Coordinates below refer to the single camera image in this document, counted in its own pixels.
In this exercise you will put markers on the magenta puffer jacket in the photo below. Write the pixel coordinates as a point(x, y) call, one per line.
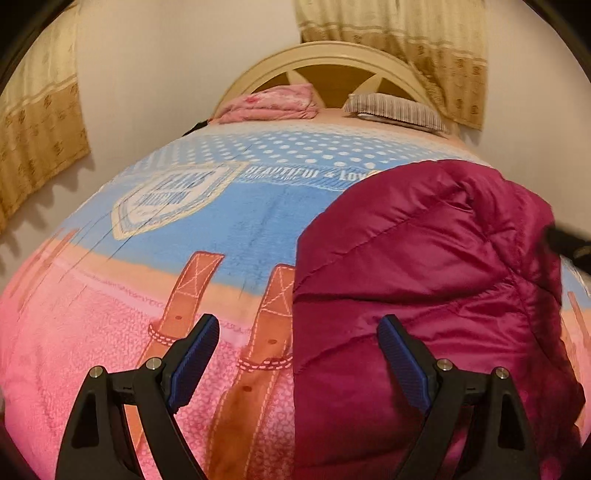
point(415, 258)

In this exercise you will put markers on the folded pink floral quilt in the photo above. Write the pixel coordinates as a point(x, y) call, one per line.
point(272, 104)

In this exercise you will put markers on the beige patterned side curtain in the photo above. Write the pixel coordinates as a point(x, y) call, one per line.
point(41, 120)

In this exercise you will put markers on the striped grey pillow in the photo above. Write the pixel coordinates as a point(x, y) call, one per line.
point(397, 110)

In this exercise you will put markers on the printed blue pink blanket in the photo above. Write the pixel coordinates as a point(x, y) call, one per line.
point(231, 221)

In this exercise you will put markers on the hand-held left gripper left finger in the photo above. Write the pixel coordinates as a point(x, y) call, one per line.
point(196, 355)

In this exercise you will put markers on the black object beside bed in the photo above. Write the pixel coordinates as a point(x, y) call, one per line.
point(196, 128)

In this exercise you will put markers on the long beige patterned window curtain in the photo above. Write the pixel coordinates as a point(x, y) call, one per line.
point(448, 55)

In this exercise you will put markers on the short beige patterned window curtain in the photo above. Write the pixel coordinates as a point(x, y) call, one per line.
point(341, 21)

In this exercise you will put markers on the cream wooden bed headboard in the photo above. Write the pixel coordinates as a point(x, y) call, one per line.
point(323, 60)

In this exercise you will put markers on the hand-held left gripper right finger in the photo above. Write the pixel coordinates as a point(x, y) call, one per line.
point(404, 360)

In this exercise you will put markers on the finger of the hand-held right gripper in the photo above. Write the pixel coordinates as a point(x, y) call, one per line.
point(570, 244)

